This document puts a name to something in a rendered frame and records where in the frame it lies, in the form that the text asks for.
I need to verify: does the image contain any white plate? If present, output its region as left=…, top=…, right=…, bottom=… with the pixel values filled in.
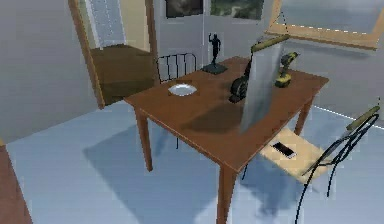
left=167, top=83, right=198, bottom=97

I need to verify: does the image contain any green framed picture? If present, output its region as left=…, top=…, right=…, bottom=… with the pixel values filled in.
left=210, top=0, right=265, bottom=21

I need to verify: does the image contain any black phone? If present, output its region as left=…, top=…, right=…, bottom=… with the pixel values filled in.
left=271, top=141, right=298, bottom=159

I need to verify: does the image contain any tan seat wire chair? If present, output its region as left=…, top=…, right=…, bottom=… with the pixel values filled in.
left=242, top=105, right=381, bottom=224

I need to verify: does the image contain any black wire chair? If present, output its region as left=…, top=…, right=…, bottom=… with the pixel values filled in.
left=156, top=52, right=198, bottom=84

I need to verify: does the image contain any dark framed picture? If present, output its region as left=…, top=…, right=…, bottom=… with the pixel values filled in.
left=165, top=0, right=204, bottom=19

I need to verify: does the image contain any brown wooden door frame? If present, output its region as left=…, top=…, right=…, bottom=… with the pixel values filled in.
left=67, top=0, right=160, bottom=110

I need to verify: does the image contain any yellow black power drill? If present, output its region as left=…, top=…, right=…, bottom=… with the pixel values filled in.
left=274, top=51, right=300, bottom=89

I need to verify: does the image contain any wooden framed window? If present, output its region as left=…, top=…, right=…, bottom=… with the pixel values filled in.
left=265, top=0, right=384, bottom=51

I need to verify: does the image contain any black round device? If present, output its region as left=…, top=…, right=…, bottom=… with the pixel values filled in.
left=228, top=59, right=252, bottom=104

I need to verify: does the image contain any brown wooden table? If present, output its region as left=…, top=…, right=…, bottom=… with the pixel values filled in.
left=123, top=55, right=330, bottom=224

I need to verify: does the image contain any black human statue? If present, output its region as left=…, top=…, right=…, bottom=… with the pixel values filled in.
left=200, top=32, right=229, bottom=75

